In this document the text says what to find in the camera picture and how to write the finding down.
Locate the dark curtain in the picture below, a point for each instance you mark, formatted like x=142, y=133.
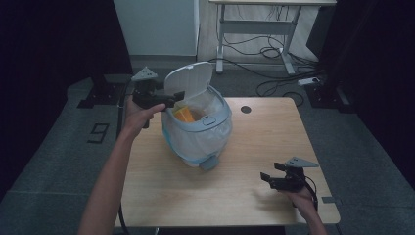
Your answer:
x=375, y=49
x=49, y=39

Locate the person's left hand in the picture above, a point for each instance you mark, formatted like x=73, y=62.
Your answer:
x=138, y=117

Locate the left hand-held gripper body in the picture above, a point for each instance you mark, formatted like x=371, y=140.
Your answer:
x=145, y=93

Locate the person's right hand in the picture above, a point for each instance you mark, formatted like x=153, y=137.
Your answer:
x=301, y=200

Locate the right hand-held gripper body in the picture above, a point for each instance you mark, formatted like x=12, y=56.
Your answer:
x=292, y=179

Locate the white plastic bin liner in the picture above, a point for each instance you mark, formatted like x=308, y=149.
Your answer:
x=195, y=140

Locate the black stand base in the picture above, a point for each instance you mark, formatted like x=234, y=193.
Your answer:
x=329, y=96
x=104, y=93

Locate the white power strip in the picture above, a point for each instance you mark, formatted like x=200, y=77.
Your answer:
x=308, y=81

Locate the white metal frame desk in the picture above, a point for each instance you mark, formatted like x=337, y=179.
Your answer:
x=257, y=26

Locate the yellow cylindrical canister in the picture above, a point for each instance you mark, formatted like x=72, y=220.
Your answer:
x=184, y=115

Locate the white panel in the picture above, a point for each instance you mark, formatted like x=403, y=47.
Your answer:
x=156, y=26

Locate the dark round table grommet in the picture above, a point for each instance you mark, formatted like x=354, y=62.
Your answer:
x=246, y=109

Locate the grey tape piece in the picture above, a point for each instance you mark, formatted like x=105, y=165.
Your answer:
x=328, y=199

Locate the white grey pedal trash can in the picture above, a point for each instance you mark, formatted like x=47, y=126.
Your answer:
x=202, y=124

